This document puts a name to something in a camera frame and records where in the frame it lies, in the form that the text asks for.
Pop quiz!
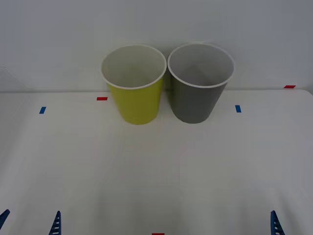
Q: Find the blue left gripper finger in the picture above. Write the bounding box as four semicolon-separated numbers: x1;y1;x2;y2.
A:
0;209;11;223
48;211;62;235

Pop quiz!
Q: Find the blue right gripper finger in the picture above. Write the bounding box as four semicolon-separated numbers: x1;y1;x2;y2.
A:
270;210;285;235

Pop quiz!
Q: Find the yellow-green plastic bin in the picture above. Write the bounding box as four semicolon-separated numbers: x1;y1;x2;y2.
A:
101;44;167;126

